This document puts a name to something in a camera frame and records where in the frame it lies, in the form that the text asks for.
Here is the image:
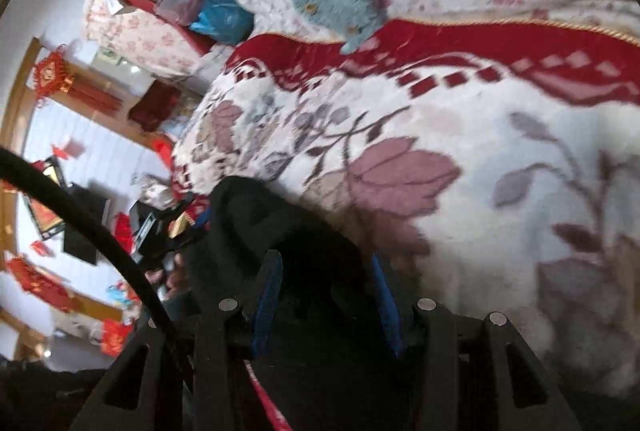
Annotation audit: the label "black box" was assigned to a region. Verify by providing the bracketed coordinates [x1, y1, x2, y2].
[62, 184, 113, 264]

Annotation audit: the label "floral fleece blanket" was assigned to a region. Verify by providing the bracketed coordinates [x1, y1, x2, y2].
[170, 18, 640, 412]

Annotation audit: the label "floral pillow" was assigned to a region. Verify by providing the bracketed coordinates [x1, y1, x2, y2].
[82, 0, 221, 79]

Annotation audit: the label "red knot wall decoration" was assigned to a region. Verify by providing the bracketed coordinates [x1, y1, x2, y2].
[30, 46, 126, 114]

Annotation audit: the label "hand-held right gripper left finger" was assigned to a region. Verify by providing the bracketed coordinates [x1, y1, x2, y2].
[70, 250, 283, 431]

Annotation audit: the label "clear plastic bag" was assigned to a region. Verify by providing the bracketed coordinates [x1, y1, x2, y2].
[155, 0, 203, 24]

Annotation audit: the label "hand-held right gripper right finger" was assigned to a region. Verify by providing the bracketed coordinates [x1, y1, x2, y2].
[369, 253, 583, 431]

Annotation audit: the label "red paper decoration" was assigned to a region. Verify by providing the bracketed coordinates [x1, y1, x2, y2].
[5, 256, 76, 312]

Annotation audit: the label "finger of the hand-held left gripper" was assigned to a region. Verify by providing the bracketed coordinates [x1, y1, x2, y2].
[192, 206, 216, 234]

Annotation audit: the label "blue plastic bag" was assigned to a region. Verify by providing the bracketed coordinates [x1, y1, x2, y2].
[190, 0, 253, 46]

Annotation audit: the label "person's left hand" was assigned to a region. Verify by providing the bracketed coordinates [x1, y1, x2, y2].
[146, 263, 188, 299]

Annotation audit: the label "black pants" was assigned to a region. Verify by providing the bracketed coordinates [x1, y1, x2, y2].
[165, 176, 421, 431]

